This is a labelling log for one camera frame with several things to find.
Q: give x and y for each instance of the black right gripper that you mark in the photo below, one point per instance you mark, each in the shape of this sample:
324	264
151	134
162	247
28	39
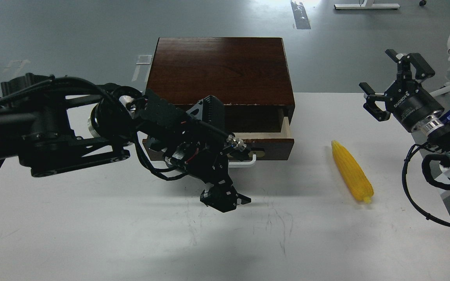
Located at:
406	99

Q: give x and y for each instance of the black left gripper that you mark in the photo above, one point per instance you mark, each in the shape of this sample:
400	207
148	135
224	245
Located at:
206	161

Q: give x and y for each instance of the white drawer handle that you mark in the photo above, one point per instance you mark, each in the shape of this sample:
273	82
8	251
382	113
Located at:
243	164

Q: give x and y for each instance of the wooden drawer with front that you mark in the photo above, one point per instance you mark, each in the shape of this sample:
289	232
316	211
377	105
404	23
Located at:
264	136

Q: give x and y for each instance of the yellow corn cob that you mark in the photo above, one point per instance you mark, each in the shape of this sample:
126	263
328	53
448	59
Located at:
352	174

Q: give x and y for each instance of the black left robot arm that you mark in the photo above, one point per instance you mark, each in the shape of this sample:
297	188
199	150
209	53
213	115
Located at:
57	125

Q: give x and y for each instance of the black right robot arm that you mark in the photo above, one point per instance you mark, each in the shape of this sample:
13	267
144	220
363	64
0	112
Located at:
435	166

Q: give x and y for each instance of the dark wooden drawer cabinet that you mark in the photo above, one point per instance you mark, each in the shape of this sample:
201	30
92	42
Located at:
249	75

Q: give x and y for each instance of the white table base far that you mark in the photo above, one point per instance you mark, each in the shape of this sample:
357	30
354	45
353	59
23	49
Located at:
367	5

